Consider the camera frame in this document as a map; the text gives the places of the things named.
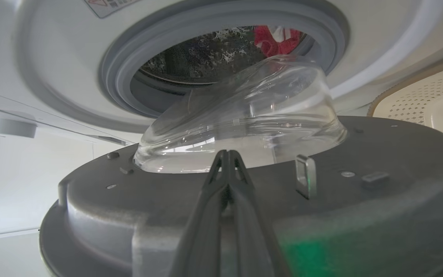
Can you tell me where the cream perforated laundry basket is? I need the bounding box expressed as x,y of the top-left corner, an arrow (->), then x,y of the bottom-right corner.
367,63 -> 443,166

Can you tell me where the grey warning label sticker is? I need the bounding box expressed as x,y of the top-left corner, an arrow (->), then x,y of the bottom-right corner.
84,0 -> 141,18

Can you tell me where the white front-load washing machine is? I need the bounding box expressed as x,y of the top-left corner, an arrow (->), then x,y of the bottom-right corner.
0,0 -> 443,156

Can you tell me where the red and white garment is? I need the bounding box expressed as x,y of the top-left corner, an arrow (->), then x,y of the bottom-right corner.
253,25 -> 303,57

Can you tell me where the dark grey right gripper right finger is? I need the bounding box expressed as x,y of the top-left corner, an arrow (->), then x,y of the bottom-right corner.
229,150 -> 291,277

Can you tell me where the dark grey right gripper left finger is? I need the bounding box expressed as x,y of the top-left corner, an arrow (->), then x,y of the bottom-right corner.
172,150 -> 230,277

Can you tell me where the round washing machine door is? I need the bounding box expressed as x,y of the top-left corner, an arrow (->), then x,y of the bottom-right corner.
39,54 -> 443,277

